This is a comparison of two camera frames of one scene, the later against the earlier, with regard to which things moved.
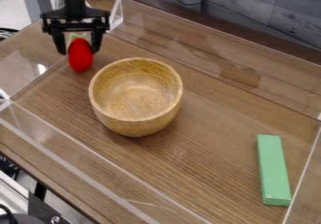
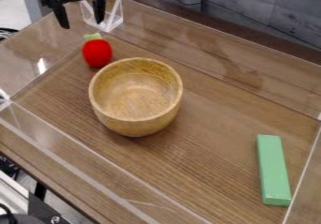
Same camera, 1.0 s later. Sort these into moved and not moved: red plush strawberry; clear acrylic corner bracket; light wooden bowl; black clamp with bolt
Moved: red plush strawberry
Not moved: light wooden bowl; black clamp with bolt; clear acrylic corner bracket
